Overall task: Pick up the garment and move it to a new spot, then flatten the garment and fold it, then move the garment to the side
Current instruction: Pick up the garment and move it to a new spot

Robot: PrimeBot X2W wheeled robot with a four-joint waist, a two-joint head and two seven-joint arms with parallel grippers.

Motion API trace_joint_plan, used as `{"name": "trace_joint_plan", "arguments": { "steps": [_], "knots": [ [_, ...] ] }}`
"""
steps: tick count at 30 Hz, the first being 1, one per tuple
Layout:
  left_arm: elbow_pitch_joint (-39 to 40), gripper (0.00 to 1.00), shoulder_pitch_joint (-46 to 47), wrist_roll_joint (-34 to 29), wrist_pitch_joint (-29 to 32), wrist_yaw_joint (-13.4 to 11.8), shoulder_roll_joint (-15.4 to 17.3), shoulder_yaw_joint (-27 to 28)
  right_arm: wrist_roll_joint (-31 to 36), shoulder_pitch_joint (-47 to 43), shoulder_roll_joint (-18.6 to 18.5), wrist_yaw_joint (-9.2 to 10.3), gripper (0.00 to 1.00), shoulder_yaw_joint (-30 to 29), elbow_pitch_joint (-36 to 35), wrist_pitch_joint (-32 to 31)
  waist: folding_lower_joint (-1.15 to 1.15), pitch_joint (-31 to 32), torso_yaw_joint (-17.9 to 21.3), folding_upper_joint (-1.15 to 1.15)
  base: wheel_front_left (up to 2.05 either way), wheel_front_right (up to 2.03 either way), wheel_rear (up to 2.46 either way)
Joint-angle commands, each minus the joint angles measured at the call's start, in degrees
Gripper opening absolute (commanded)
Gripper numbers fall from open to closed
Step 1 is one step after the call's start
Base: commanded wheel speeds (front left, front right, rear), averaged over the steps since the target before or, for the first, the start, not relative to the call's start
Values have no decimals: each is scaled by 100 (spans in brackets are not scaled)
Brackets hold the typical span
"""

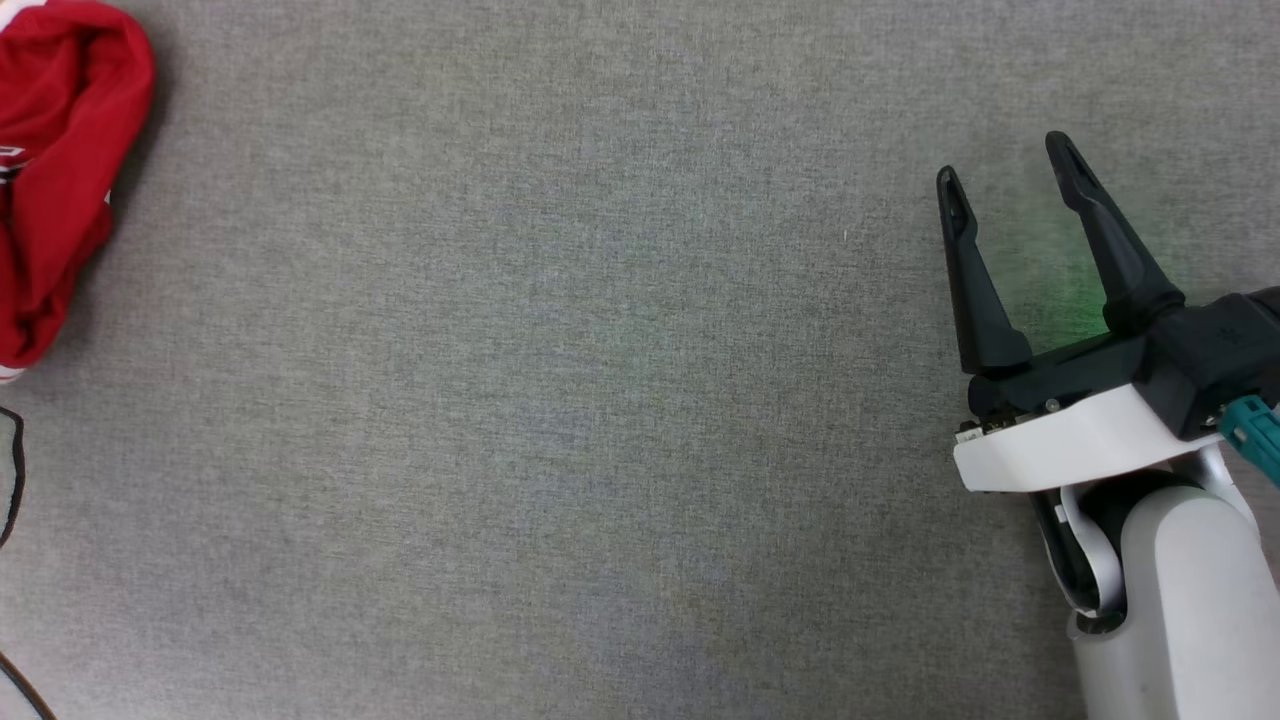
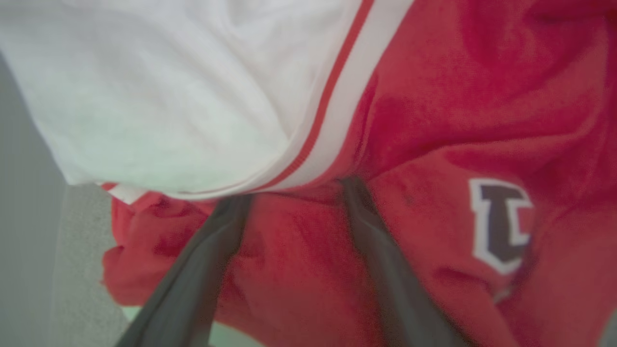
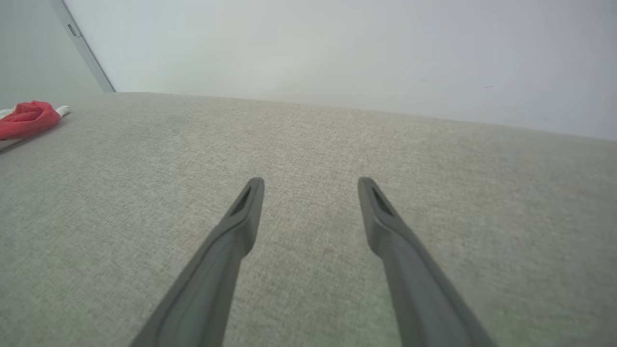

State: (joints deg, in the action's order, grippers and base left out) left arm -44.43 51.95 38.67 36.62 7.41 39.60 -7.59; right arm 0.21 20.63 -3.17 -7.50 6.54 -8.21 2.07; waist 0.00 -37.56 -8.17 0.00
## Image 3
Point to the grey metal wall strip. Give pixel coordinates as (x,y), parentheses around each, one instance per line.
(86,48)

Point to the red and white garment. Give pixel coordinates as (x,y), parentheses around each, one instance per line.
(28,119)

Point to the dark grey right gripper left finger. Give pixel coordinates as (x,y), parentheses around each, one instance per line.
(212,284)

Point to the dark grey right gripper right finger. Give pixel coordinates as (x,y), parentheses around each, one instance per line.
(419,289)

